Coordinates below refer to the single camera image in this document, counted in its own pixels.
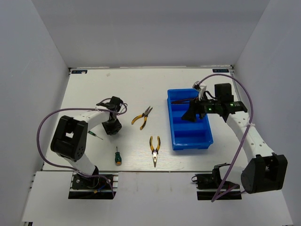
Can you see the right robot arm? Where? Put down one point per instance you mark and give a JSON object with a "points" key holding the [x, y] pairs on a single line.
{"points": [[265, 170]]}

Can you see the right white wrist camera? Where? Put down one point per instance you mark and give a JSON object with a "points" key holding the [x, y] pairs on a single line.
{"points": [[200, 88]]}

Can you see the left blue table label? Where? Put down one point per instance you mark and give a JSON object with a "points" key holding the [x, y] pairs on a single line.
{"points": [[79, 72]]}

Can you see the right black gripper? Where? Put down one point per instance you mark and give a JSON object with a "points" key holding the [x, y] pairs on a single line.
{"points": [[190, 114]]}

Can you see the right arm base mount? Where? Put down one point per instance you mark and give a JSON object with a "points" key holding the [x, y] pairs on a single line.
{"points": [[206, 189]]}

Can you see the thin green precision screwdriver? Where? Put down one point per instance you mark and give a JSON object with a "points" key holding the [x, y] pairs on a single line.
{"points": [[93, 134]]}

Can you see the blue divided plastic bin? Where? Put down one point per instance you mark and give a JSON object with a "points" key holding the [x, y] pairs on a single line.
{"points": [[188, 130]]}

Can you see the yellow black pliers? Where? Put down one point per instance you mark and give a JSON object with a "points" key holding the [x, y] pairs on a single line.
{"points": [[144, 115], [154, 151]]}

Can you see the right blue table label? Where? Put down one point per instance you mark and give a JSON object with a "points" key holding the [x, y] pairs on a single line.
{"points": [[220, 71]]}

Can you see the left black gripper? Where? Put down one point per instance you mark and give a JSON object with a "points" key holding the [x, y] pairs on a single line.
{"points": [[117, 126]]}

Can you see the blue table label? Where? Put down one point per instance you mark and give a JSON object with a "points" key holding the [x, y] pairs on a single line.
{"points": [[79, 72], [220, 71]]}

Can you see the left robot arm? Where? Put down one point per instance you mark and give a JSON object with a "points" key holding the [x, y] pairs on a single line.
{"points": [[70, 137]]}

